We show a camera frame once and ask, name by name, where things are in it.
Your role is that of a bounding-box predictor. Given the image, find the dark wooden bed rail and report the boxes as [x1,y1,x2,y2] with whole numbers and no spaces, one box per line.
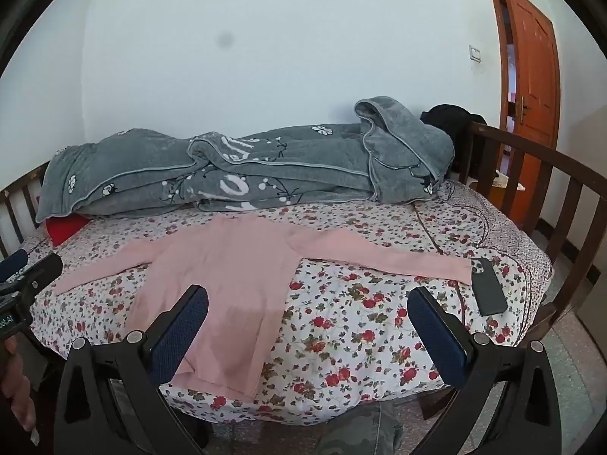
[455,121,607,323]

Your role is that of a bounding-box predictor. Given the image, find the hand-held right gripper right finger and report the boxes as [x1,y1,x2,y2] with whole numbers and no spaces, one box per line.
[407,286,591,455]

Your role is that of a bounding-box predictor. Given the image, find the pink knit sweater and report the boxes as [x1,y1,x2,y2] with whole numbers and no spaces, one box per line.
[50,215,475,399]

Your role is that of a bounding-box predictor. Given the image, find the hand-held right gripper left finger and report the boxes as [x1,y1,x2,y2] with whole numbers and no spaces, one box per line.
[53,284,212,455]

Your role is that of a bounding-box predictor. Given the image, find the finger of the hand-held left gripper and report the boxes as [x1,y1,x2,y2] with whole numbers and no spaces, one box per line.
[0,253,64,309]
[0,248,29,284]

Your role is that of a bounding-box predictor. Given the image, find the floral bed sheet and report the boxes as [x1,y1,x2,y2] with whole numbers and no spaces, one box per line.
[21,180,555,425]

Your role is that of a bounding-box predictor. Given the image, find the black clothing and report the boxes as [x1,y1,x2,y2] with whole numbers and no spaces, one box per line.
[420,103,487,176]

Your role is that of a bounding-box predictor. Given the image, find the black smartphone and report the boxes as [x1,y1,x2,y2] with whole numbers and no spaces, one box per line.
[469,257,508,317]

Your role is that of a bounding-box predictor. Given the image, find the red cloth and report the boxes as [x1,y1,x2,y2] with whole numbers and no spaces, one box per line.
[45,215,91,247]

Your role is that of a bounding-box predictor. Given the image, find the camouflage pants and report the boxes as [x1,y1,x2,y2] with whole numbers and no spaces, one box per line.
[315,403,404,455]

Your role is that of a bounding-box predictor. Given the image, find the tan box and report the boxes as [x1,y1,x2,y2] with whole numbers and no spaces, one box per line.
[488,173,527,204]

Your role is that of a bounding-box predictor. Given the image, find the orange wooden door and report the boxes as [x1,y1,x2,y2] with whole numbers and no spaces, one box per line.
[502,0,563,162]

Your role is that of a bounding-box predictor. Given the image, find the grey printed blanket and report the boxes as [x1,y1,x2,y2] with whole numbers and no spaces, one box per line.
[35,96,456,223]

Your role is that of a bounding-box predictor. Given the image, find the brown door frame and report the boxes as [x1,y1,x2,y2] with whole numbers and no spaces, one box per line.
[484,0,512,129]

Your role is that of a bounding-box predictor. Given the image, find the person's left hand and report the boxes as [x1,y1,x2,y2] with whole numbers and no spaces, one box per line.
[0,336,39,439]

